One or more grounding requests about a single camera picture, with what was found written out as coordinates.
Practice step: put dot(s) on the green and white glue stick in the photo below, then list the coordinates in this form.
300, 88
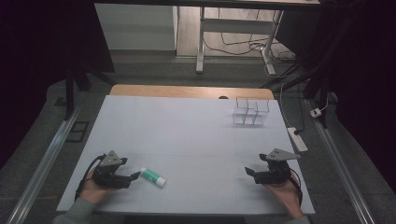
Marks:
152, 177

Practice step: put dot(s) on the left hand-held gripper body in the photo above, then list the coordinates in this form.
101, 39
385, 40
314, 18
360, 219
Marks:
107, 175

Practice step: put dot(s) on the person's left hand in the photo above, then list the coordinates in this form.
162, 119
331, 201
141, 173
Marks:
93, 192

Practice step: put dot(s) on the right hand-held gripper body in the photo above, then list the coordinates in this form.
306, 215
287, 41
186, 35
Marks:
275, 172

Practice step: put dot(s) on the aluminium rail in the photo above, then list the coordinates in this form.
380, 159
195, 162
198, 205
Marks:
46, 158
339, 165

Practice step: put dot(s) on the black plug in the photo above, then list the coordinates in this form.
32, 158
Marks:
298, 132

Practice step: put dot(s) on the clear acrylic compartment organizer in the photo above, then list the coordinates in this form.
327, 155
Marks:
251, 112

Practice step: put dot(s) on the person's right hand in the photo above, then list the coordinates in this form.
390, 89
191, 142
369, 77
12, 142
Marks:
285, 196

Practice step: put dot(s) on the white cabinet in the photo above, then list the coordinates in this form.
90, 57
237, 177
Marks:
135, 26

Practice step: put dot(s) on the black floor plate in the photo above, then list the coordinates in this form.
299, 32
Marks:
77, 131

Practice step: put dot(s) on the black stand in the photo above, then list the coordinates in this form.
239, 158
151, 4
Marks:
314, 81
73, 87

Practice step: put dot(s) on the white desk frame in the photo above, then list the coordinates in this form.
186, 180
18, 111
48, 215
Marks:
236, 25

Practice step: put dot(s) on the white power strip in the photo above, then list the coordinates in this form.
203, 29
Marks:
297, 139

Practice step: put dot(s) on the black curtain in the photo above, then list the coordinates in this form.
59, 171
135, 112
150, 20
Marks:
364, 77
40, 62

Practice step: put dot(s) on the small white adapter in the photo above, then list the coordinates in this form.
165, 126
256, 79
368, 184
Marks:
315, 112

